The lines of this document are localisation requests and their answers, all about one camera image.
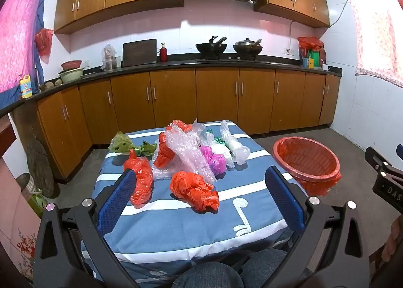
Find red carrier bag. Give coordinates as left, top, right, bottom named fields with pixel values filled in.
left=34, top=28, right=54, bottom=65
left=297, top=36, right=325, bottom=52

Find black countertop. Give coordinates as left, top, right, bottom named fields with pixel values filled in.
left=0, top=55, right=343, bottom=118

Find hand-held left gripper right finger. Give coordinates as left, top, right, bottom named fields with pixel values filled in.
left=261, top=166, right=370, bottom=288

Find white power cable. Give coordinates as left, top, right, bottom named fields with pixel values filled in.
left=288, top=20, right=298, bottom=50

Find green plastic container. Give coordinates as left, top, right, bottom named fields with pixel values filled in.
left=27, top=192, right=48, bottom=217

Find black gas hob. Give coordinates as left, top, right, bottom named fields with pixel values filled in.
left=193, top=54, right=262, bottom=62

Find red basin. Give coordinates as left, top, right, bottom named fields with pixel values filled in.
left=61, top=60, right=83, bottom=71

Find wok with metal lid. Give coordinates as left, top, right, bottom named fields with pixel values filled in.
left=233, top=38, right=264, bottom=56

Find red plastic bag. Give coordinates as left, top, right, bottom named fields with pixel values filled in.
left=169, top=171, right=220, bottom=212
left=123, top=149, right=154, bottom=207
left=153, top=120, right=192, bottom=168

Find black wok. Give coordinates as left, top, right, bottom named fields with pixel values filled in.
left=195, top=35, right=228, bottom=55

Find brown round lumps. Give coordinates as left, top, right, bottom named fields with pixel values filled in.
left=39, top=78, right=62, bottom=92

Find floral curtain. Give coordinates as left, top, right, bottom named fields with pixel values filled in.
left=343, top=0, right=403, bottom=88

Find white plastic bag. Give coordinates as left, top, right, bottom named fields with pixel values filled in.
left=201, top=132, right=235, bottom=169

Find large clear plastic bag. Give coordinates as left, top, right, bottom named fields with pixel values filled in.
left=152, top=118, right=218, bottom=183

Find dark cutting board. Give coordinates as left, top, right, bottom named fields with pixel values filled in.
left=122, top=39, right=157, bottom=67

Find round wooden block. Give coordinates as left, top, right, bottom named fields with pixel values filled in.
left=25, top=138, right=55, bottom=199

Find green basin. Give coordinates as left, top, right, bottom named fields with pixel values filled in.
left=58, top=68, right=85, bottom=84

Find small clear plastic bag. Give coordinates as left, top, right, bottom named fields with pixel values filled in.
left=220, top=120, right=251, bottom=165

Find wooden lower cabinets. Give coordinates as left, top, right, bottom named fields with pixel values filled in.
left=36, top=66, right=342, bottom=181

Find person's left leg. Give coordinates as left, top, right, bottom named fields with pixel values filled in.
left=172, top=262, right=244, bottom=288

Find clear bag with jars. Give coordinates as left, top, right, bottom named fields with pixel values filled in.
left=101, top=43, right=118, bottom=71

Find yellow-green plastic bag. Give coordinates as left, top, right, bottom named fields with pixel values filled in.
left=109, top=131, right=158, bottom=157

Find yellow detergent bottle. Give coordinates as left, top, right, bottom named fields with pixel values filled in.
left=19, top=74, right=33, bottom=99

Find magenta plastic bag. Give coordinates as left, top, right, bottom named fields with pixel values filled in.
left=199, top=146, right=227, bottom=176

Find blue white striped cloth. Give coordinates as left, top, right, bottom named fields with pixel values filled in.
left=80, top=120, right=309, bottom=279

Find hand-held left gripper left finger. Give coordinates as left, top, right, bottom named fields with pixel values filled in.
left=33, top=168, right=139, bottom=288

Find red plastic wastebasket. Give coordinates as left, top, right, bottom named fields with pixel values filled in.
left=272, top=137, right=342, bottom=197

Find pink cloth with blue border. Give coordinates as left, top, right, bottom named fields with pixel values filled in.
left=0, top=0, right=49, bottom=110

